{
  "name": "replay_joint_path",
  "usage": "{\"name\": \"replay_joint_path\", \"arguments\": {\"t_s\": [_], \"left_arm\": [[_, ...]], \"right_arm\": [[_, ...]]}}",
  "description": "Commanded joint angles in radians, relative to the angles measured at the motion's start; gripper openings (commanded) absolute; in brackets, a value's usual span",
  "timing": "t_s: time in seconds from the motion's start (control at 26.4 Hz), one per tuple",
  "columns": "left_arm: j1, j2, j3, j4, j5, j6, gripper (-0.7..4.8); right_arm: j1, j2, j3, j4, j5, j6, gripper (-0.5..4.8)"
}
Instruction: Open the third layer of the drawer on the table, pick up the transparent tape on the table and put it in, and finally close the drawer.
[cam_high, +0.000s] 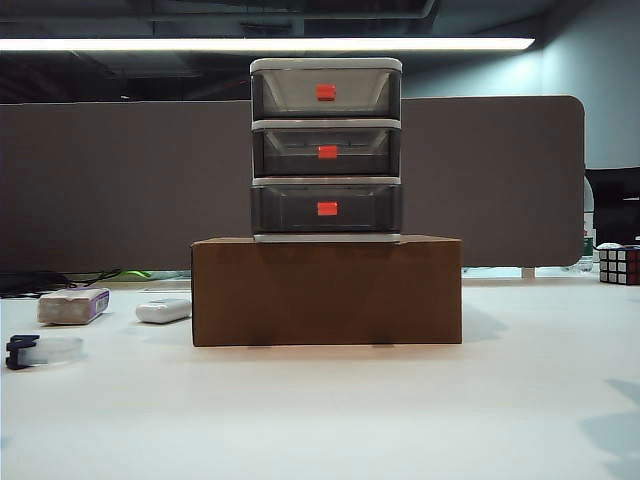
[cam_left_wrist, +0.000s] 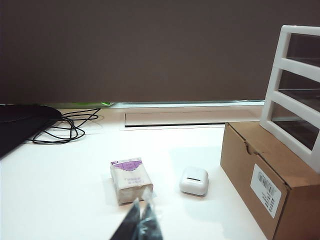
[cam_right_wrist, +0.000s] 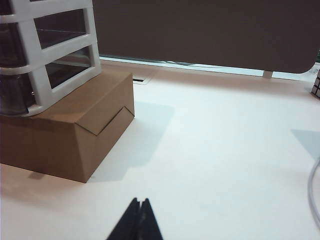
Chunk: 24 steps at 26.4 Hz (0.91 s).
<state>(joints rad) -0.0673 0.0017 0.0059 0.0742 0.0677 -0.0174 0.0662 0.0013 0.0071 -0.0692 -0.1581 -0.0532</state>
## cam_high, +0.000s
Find grey transparent drawer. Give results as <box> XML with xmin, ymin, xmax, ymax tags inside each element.
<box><xmin>251</xmin><ymin>69</ymin><xmax>401</xmax><ymax>120</ymax></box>
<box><xmin>251</xmin><ymin>185</ymin><xmax>401</xmax><ymax>236</ymax></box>
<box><xmin>252</xmin><ymin>128</ymin><xmax>401</xmax><ymax>179</ymax></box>

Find white plastic drawer cabinet frame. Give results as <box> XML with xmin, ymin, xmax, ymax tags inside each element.
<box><xmin>249</xmin><ymin>57</ymin><xmax>404</xmax><ymax>245</ymax></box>

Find transparent tape with dark cutter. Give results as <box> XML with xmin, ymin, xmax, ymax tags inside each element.
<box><xmin>4</xmin><ymin>333</ymin><xmax>84</xmax><ymax>372</ymax></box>

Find brown cardboard box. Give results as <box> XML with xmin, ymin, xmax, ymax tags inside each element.
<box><xmin>190</xmin><ymin>234</ymin><xmax>463</xmax><ymax>348</ymax></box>

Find white oblong plastic case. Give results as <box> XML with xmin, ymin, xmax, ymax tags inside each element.
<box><xmin>135</xmin><ymin>297</ymin><xmax>193</xmax><ymax>324</ymax></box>

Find brown desk partition panel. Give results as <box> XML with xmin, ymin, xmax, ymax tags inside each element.
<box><xmin>0</xmin><ymin>94</ymin><xmax>587</xmax><ymax>274</ymax></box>

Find long ceiling light strip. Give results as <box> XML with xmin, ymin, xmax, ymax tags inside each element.
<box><xmin>0</xmin><ymin>37</ymin><xmax>536</xmax><ymax>53</ymax></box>

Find white tissue pack, purple label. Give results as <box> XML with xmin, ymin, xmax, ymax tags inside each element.
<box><xmin>37</xmin><ymin>287</ymin><xmax>111</xmax><ymax>326</ymax></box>

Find bottle with green label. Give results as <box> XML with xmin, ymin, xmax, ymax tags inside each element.
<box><xmin>581</xmin><ymin>212</ymin><xmax>600</xmax><ymax>261</ymax></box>

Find black office chair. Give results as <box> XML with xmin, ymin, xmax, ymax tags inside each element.
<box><xmin>583</xmin><ymin>168</ymin><xmax>640</xmax><ymax>249</ymax></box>

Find Rubik's cube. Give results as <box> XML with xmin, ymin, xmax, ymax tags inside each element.
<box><xmin>598</xmin><ymin>243</ymin><xmax>640</xmax><ymax>287</ymax></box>

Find black cable bundle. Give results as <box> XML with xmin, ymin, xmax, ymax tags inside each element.
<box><xmin>0</xmin><ymin>269</ymin><xmax>121</xmax><ymax>297</ymax></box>

